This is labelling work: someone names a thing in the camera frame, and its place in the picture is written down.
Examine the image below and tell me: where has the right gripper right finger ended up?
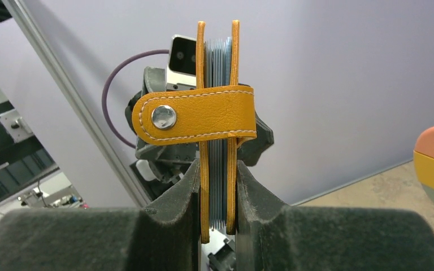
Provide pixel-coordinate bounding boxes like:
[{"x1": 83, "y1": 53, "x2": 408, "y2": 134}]
[{"x1": 236, "y1": 161, "x2": 434, "y2": 270}]

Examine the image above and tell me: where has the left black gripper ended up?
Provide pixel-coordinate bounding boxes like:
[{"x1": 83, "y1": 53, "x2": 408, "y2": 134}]
[{"x1": 124, "y1": 66, "x2": 275, "y2": 184}]

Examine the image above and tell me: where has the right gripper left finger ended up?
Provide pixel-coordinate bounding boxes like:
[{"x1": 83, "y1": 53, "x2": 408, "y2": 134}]
[{"x1": 0, "y1": 161, "x2": 201, "y2": 270}]

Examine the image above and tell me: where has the orange leather card holder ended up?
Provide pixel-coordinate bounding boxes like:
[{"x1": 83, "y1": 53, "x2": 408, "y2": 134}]
[{"x1": 132, "y1": 20, "x2": 257, "y2": 244}]

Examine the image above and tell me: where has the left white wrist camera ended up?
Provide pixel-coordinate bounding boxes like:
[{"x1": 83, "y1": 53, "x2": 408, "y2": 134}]
[{"x1": 166, "y1": 34, "x2": 196, "y2": 91}]

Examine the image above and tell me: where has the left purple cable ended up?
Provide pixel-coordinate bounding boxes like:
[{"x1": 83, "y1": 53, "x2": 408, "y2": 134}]
[{"x1": 101, "y1": 49, "x2": 170, "y2": 150}]

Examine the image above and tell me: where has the aluminium frame rail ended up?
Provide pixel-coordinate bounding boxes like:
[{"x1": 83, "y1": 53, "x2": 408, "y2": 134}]
[{"x1": 3, "y1": 1, "x2": 149, "y2": 207}]

